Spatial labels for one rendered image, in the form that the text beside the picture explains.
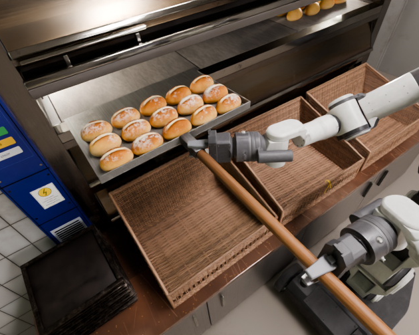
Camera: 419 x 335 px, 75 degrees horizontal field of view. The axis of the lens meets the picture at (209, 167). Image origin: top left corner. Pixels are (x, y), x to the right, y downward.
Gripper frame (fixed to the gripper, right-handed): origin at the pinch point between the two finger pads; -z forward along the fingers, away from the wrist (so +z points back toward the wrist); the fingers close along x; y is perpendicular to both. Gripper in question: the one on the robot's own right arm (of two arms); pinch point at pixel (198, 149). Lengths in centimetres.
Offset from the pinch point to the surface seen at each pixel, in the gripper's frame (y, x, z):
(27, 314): -21, 91, -94
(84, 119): 18.0, 0.9, -40.1
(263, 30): 85, 2, 32
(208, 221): 11, 60, 0
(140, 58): 15.3, -21.3, -14.5
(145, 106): 18.7, -3.0, -17.7
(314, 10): 101, -1, 61
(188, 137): 3.2, -1.7, -2.9
